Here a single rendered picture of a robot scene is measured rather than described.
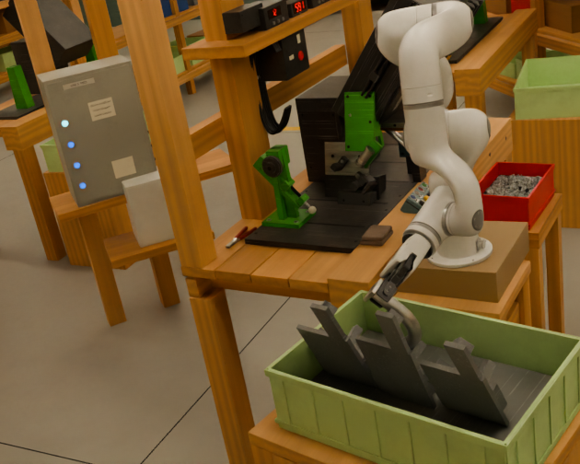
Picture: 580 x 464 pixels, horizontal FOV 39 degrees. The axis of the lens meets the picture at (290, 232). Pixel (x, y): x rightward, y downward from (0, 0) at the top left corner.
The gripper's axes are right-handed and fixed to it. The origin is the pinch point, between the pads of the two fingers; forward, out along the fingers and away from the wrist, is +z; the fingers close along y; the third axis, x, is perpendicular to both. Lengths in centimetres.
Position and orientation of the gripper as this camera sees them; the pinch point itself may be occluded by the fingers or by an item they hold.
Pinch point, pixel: (383, 294)
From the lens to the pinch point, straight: 177.9
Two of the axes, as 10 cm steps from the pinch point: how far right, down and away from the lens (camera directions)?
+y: 2.7, -4.0, -8.7
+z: -5.5, 6.8, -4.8
